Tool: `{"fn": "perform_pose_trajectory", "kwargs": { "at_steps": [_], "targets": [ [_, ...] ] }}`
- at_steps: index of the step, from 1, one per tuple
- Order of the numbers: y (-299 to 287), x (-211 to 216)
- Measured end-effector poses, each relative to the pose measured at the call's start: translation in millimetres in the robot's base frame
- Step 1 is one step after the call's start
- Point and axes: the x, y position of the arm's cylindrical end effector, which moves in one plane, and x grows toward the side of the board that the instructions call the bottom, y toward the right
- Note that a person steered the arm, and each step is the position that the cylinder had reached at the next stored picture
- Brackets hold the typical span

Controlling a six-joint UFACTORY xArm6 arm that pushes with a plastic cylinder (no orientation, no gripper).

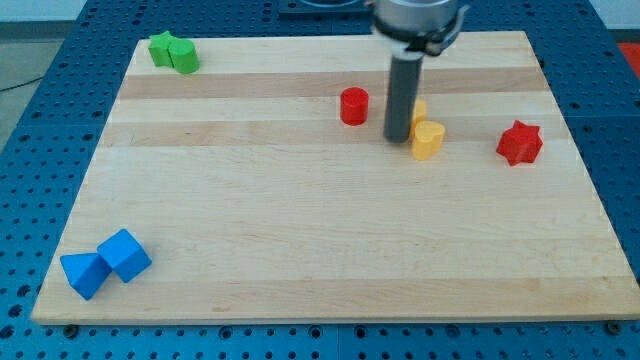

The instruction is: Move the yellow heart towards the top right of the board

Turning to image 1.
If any red star block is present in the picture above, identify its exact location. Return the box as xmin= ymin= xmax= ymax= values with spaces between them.
xmin=496 ymin=120 xmax=544 ymax=166

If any green star block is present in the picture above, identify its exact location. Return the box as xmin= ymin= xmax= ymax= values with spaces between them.
xmin=148 ymin=31 xmax=177 ymax=68

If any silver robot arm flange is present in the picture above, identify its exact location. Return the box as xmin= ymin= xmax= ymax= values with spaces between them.
xmin=372 ymin=0 xmax=470 ymax=60

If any blue cube block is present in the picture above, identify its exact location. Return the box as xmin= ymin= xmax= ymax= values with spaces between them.
xmin=97 ymin=229 xmax=152 ymax=283

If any green cylinder block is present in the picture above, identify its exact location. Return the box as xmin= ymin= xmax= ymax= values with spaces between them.
xmin=168 ymin=38 xmax=200 ymax=74

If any yellow block behind rod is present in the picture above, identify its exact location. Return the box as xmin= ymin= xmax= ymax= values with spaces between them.
xmin=410 ymin=99 xmax=427 ymax=131

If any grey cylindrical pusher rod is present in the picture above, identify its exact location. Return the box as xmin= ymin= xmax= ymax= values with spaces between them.
xmin=383 ymin=56 xmax=422 ymax=143

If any wooden board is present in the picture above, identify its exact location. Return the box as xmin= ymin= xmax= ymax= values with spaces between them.
xmin=32 ymin=31 xmax=639 ymax=325

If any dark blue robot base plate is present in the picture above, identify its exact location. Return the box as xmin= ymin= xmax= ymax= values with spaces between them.
xmin=278 ymin=0 xmax=371 ymax=19

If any red cylinder block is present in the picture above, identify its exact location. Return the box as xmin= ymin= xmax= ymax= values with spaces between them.
xmin=340 ymin=87 xmax=369 ymax=126

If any blue triangular prism block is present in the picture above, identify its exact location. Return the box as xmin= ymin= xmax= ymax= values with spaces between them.
xmin=60 ymin=253 xmax=112 ymax=300

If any yellow heart block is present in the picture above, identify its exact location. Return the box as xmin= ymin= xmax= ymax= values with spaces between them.
xmin=411 ymin=120 xmax=446 ymax=161

